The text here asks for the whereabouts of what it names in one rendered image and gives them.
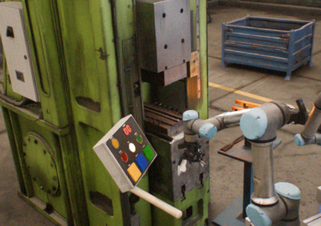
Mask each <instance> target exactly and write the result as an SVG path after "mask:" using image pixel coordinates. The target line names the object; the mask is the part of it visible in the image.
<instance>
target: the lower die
mask: <svg viewBox="0 0 321 226"><path fill-rule="evenodd" d="M143 105H145V106H148V107H151V108H154V109H157V110H160V111H163V112H166V113H168V114H172V115H173V116H176V117H179V118H182V121H180V122H179V121H178V120H176V119H173V118H170V117H167V116H164V115H163V114H160V113H157V112H154V111H151V110H148V109H145V108H144V116H146V117H145V118H144V119H145V126H146V127H147V128H149V118H150V117H153V120H152V118H150V128H151V129H154V127H155V130H156V131H158V123H159V122H160V121H163V124H162V122H160V124H159V125H160V132H161V133H163V134H166V135H169V136H173V135H174V134H176V131H177V133H178V132H180V131H182V130H184V122H183V114H178V113H177V112H173V111H171V110H167V109H165V108H164V109H163V108H162V107H158V106H154V105H152V104H151V103H147V102H145V101H144V102H143ZM147 116H148V118H147ZM154 119H157V120H158V122H157V120H155V121H154ZM153 121H154V126H153Z"/></svg>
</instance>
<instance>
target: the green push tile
mask: <svg viewBox="0 0 321 226"><path fill-rule="evenodd" d="M142 152H143V153H144V155H145V156H146V158H147V159H148V161H149V162H150V161H151V159H152V158H153V156H154V153H153V151H152V150H151V148H150V146H149V144H147V145H146V146H145V147H144V148H143V150H142Z"/></svg>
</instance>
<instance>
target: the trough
mask: <svg viewBox="0 0 321 226"><path fill-rule="evenodd" d="M143 108H145V109H148V110H151V111H154V112H157V113H160V114H163V115H164V116H167V117H170V118H173V119H176V120H179V122H180V121H182V118H179V117H176V116H173V115H172V114H168V113H166V112H163V111H160V110H157V109H154V108H151V107H148V106H145V105H144V106H143Z"/></svg>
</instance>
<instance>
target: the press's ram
mask: <svg viewBox="0 0 321 226"><path fill-rule="evenodd" d="M135 9H136V22H137V29H138V42H139V55H140V67H141V68H142V69H145V70H149V71H152V72H156V73H160V72H162V71H165V69H169V68H172V67H174V66H177V65H180V64H183V63H185V62H188V61H191V56H192V52H191V33H190V27H191V14H190V0H135Z"/></svg>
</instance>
